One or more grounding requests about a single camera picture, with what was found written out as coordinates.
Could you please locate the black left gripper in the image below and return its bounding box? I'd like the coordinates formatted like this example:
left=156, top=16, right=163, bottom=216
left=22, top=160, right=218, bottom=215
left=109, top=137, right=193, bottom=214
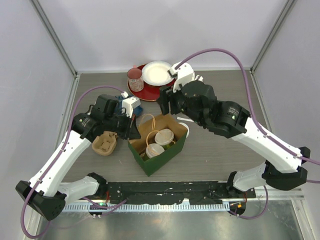
left=104, top=110, right=142, bottom=140

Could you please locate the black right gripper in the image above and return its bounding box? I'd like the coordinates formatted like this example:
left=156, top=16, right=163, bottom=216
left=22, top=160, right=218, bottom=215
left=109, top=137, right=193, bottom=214
left=157, top=76, right=206, bottom=127

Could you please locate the white straw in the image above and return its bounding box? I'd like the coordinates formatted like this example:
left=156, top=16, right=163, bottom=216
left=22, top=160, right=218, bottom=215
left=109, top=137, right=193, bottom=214
left=177, top=116, right=194, bottom=123

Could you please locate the cardboard cup carrier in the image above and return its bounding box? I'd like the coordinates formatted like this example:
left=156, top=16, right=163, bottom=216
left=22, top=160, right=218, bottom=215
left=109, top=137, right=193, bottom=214
left=92, top=131, right=118, bottom=156

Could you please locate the blue shell-shaped dish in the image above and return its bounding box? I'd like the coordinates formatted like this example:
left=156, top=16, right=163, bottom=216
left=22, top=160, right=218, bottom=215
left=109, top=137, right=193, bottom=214
left=116, top=95, right=144, bottom=117

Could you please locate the stack of white lids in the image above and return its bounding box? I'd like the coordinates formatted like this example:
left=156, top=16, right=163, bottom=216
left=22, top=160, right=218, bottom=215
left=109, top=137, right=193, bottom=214
left=179, top=122, right=190, bottom=138

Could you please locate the white cup lid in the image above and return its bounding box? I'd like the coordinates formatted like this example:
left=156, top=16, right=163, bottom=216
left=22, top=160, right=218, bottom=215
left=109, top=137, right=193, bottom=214
left=154, top=128, right=175, bottom=146
left=145, top=143, right=165, bottom=159

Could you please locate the green brown paper bag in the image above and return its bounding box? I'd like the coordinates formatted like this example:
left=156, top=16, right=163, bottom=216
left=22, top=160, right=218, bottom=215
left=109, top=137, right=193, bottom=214
left=128, top=114, right=188, bottom=176

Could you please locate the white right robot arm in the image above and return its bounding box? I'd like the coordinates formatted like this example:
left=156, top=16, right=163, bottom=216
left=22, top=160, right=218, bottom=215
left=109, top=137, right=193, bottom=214
left=157, top=80, right=310, bottom=198

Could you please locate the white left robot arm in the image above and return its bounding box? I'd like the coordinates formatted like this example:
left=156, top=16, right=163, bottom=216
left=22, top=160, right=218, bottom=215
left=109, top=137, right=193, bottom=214
left=15, top=94, right=141, bottom=221

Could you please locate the bundle of wrapped white utensils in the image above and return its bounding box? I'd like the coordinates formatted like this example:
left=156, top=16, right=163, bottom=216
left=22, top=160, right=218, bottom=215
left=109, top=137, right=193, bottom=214
left=194, top=75, right=203, bottom=82

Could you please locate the pink floral mug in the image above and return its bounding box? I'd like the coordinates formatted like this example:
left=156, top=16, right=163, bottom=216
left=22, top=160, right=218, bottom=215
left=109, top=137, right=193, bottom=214
left=127, top=66, right=144, bottom=92

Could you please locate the red round tray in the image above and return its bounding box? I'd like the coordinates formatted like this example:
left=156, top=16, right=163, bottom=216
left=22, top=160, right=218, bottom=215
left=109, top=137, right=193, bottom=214
left=127, top=64, right=175, bottom=102

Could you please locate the white paper plate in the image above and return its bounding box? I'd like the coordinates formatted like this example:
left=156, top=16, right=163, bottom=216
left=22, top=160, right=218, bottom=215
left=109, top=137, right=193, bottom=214
left=142, top=61, right=172, bottom=86

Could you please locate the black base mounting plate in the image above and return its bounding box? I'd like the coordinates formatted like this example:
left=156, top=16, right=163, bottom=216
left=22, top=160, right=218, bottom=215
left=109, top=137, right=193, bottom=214
left=76, top=180, right=256, bottom=206

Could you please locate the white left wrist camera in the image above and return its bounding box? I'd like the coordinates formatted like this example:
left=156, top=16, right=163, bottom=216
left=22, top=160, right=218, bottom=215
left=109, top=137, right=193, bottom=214
left=121, top=91, right=141, bottom=118

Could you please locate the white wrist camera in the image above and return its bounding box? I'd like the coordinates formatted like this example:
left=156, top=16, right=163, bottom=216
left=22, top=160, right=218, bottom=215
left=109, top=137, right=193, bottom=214
left=167, top=62, right=195, bottom=93
left=121, top=91, right=141, bottom=118

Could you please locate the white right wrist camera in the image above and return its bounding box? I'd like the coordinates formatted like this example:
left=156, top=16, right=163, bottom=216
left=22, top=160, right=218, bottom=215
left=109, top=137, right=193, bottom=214
left=167, top=62, right=195, bottom=93

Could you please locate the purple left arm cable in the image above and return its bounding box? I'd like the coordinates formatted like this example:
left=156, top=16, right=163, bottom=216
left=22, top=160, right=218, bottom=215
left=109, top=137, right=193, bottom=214
left=20, top=84, right=130, bottom=238

